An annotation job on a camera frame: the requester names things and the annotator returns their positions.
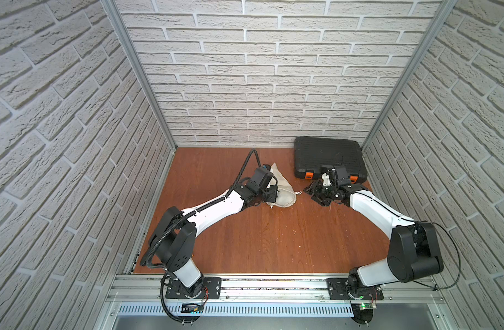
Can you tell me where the beige linen drawstring bag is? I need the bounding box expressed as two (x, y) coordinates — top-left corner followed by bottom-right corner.
(267, 163), (301, 208)

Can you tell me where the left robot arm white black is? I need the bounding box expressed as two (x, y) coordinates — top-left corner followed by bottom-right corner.
(140, 164), (277, 297)

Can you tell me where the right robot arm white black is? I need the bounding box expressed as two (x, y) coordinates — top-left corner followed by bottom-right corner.
(304, 167), (444, 300)

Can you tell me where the black plastic tool case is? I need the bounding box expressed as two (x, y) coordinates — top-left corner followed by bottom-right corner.
(294, 137), (368, 184)

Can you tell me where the small green circuit board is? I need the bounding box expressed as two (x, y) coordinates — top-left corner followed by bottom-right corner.
(180, 303), (205, 314)

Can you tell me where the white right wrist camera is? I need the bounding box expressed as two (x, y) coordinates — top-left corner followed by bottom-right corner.
(322, 172), (331, 187)

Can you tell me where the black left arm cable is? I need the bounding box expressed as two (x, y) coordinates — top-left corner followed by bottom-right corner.
(140, 148), (263, 323)

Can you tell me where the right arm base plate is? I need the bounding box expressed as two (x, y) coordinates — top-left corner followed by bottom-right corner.
(326, 278), (384, 301)

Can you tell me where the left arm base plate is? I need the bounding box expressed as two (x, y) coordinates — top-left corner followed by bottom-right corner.
(165, 276), (222, 299)

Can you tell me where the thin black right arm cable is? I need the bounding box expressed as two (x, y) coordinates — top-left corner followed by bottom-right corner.
(354, 190), (462, 292)

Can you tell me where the aluminium mounting rail frame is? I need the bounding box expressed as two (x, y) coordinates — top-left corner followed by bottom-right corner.
(95, 274), (457, 329)

